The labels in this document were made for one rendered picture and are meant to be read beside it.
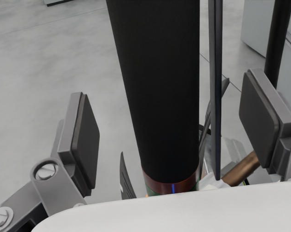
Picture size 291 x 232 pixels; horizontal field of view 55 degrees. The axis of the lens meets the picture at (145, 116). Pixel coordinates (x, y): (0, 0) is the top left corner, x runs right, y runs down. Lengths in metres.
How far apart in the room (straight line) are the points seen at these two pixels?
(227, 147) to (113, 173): 1.54
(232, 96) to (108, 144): 1.25
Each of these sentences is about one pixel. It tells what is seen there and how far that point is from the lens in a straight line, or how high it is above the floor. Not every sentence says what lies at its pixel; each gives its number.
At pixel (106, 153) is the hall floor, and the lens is 2.36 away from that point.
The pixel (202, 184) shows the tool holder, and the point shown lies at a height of 1.53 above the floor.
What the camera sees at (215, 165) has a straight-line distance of 0.17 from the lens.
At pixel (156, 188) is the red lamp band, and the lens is 0.16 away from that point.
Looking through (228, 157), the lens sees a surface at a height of 1.16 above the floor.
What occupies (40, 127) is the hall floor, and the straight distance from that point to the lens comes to 2.85.
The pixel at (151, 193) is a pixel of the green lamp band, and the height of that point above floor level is 1.59.
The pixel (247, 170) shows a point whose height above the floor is 1.53.
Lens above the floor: 1.73
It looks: 42 degrees down
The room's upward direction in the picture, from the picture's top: 10 degrees counter-clockwise
